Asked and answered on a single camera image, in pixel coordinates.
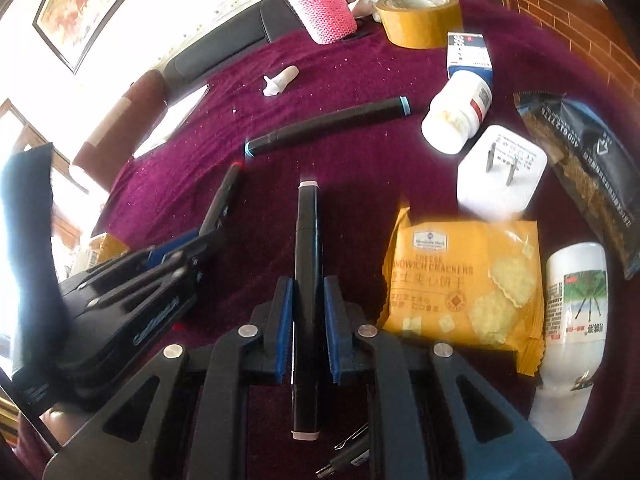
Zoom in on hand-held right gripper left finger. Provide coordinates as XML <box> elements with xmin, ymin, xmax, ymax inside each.
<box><xmin>42</xmin><ymin>276</ymin><xmax>296</xmax><ymax>480</ymax></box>

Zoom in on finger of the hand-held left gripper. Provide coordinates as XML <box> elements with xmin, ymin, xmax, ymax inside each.
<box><xmin>57</xmin><ymin>224</ymin><xmax>227</xmax><ymax>297</ymax></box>
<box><xmin>75</xmin><ymin>259</ymin><xmax>207</xmax><ymax>322</ymax></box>

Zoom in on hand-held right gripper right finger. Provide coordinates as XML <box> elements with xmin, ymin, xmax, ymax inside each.
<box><xmin>322</xmin><ymin>275</ymin><xmax>576</xmax><ymax>480</ymax></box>

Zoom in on yellow bag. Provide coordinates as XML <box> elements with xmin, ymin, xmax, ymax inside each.
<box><xmin>90</xmin><ymin>232</ymin><xmax>131</xmax><ymax>266</ymax></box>

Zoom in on black marker pink caps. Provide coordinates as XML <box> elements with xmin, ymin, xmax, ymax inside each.
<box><xmin>291</xmin><ymin>179</ymin><xmax>325</xmax><ymax>440</ymax></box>

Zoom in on yellow cracker packet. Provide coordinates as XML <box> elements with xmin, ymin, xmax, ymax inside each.
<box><xmin>377</xmin><ymin>205</ymin><xmax>547</xmax><ymax>376</ymax></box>

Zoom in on white bottle green label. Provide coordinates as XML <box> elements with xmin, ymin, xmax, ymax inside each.
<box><xmin>529</xmin><ymin>241</ymin><xmax>608</xmax><ymax>442</ymax></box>

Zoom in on person's left forearm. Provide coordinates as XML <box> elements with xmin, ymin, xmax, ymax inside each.
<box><xmin>0</xmin><ymin>142</ymin><xmax>76</xmax><ymax>376</ymax></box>

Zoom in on silver metal pick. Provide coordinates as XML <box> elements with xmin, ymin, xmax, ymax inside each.
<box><xmin>332</xmin><ymin>422</ymin><xmax>370</xmax><ymax>453</ymax></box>

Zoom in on white paper stack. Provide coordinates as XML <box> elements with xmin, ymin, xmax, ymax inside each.
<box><xmin>134</xmin><ymin>84</ymin><xmax>210</xmax><ymax>158</ymax></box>

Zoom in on dark metal tool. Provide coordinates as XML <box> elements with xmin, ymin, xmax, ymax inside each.
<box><xmin>315</xmin><ymin>452</ymin><xmax>371</xmax><ymax>478</ymax></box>

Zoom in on black marker blue caps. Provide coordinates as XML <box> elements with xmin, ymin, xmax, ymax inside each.
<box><xmin>244</xmin><ymin>96</ymin><xmax>412</xmax><ymax>158</ymax></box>

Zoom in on white charger plug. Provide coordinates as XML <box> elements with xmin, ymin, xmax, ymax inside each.
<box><xmin>456</xmin><ymin>125</ymin><xmax>548</xmax><ymax>222</ymax></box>

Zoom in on wooden glass door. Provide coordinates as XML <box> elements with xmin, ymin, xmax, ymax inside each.
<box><xmin>0</xmin><ymin>97</ymin><xmax>76</xmax><ymax>241</ymax></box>

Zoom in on black sofa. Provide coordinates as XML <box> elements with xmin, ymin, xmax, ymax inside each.
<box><xmin>162</xmin><ymin>0</ymin><xmax>466</xmax><ymax>103</ymax></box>

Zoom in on white pill bottle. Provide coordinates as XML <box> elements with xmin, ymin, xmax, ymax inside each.
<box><xmin>421</xmin><ymin>70</ymin><xmax>493</xmax><ymax>155</ymax></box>

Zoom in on purple tablecloth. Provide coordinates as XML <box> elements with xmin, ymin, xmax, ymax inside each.
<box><xmin>92</xmin><ymin>0</ymin><xmax>640</xmax><ymax>480</ymax></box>

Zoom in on pink knitted sleeve bottle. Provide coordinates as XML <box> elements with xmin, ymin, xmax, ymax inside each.
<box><xmin>277</xmin><ymin>0</ymin><xmax>358</xmax><ymax>45</ymax></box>

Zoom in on black snack packet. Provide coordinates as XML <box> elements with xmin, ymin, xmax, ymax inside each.
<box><xmin>514</xmin><ymin>91</ymin><xmax>640</xmax><ymax>278</ymax></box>

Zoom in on small blue white box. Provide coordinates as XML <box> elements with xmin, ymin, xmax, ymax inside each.
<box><xmin>446</xmin><ymin>31</ymin><xmax>493</xmax><ymax>81</ymax></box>

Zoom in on yellow tape roll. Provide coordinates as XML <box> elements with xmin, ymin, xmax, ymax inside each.
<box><xmin>374</xmin><ymin>0</ymin><xmax>463</xmax><ymax>50</ymax></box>

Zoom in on wooden cabinet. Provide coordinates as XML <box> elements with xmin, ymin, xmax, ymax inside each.
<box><xmin>472</xmin><ymin>0</ymin><xmax>640</xmax><ymax>106</ymax></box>

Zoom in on framed wall painting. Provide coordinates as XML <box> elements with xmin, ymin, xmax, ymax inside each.
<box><xmin>32</xmin><ymin>0</ymin><xmax>161</xmax><ymax>75</ymax></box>

